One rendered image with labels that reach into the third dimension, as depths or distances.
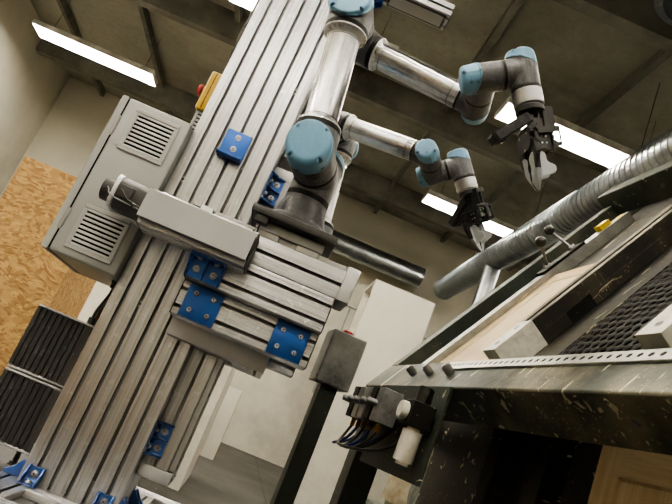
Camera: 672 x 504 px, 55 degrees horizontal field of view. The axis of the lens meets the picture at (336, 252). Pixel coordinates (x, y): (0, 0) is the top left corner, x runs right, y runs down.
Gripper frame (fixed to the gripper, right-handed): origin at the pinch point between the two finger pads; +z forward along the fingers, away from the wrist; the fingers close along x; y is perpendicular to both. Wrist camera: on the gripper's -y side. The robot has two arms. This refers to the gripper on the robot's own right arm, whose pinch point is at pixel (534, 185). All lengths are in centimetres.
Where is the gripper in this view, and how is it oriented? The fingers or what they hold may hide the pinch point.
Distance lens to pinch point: 163.2
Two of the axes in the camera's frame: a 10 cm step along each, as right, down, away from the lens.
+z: 1.0, 9.7, -2.2
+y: 9.9, -0.6, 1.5
